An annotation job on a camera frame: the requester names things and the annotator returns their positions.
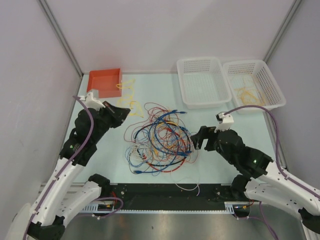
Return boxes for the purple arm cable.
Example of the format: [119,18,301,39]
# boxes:
[223,105,320,201]
[22,96,96,240]

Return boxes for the blue ethernet cable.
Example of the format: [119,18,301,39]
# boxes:
[147,109,193,157]
[126,147,176,175]

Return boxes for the right white plastic basket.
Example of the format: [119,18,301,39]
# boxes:
[222,59,287,110]

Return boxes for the white plastic basket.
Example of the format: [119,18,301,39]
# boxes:
[222,59,287,110]
[176,57,232,109]

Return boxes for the aluminium corner post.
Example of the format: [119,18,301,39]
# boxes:
[36,0,84,79]
[263,0,305,64]

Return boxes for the right aluminium corner post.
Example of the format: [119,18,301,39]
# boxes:
[263,0,305,64]

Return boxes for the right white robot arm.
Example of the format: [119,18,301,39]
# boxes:
[190,126,320,234]

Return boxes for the white slotted cable duct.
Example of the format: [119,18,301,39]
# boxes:
[80,201,117,214]

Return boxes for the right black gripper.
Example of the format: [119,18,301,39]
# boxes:
[189,124,235,165]

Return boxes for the yellow wires in basket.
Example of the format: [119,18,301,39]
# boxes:
[232,74,267,108]

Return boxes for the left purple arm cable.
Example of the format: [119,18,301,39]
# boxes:
[22,96,96,240]

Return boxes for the left aluminium corner post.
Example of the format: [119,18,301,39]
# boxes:
[36,0,84,79]

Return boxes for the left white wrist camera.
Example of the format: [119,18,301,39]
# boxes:
[79,89,105,110]

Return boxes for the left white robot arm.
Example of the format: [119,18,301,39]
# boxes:
[5,101,131,240]

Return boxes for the red thin wire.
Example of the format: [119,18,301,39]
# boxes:
[124,101,200,174]

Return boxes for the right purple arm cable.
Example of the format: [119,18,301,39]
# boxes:
[223,105,320,201]

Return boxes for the left white plastic basket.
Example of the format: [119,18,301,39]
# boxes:
[176,57,232,109]

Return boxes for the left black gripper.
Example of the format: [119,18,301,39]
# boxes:
[92,100,131,142]

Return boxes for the black cable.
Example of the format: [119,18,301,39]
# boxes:
[133,121,192,169]

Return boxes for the yellow thin wire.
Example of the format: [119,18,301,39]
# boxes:
[115,78,145,119]

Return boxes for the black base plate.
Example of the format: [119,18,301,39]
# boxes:
[82,182,262,211]

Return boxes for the white thin wire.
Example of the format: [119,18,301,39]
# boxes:
[124,143,201,196]

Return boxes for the orange plastic box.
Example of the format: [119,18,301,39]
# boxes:
[86,68,122,99]

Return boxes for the orange thin wire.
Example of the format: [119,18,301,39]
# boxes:
[139,119,198,163]

